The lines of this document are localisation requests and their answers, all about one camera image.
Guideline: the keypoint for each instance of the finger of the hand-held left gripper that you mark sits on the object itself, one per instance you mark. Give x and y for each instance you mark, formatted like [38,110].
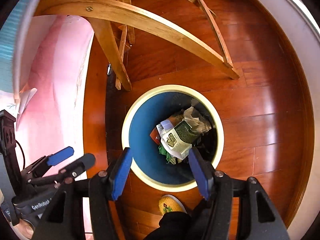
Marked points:
[80,166]
[60,156]

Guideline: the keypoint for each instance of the table with blue tablecloth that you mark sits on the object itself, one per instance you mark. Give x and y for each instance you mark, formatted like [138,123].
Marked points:
[10,55]

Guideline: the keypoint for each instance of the white blue tissue box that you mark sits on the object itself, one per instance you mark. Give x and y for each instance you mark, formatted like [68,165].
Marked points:
[165,126]

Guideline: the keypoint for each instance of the orange package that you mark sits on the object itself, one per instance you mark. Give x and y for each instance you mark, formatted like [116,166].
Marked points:
[155,136]

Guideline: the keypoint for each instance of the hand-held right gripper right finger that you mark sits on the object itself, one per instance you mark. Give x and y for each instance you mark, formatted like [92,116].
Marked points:
[200,177]

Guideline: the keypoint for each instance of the wooden chair frame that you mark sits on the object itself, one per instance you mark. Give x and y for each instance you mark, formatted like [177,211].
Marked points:
[150,22]

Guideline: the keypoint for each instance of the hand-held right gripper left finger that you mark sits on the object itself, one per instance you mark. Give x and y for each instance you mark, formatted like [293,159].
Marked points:
[121,177]

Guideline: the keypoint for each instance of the black pants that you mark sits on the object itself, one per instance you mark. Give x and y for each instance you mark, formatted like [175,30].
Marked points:
[170,227]

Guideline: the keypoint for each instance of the beige paper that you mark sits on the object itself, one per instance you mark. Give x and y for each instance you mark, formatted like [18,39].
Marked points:
[195,120]

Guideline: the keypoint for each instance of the yellow knitted slipper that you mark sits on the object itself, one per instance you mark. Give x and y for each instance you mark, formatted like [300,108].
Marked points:
[172,203]

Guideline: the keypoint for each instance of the dark green printed box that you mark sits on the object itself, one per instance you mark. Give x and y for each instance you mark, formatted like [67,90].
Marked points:
[185,132]

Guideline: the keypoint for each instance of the green paper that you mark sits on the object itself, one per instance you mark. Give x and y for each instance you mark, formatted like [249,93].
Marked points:
[165,155]

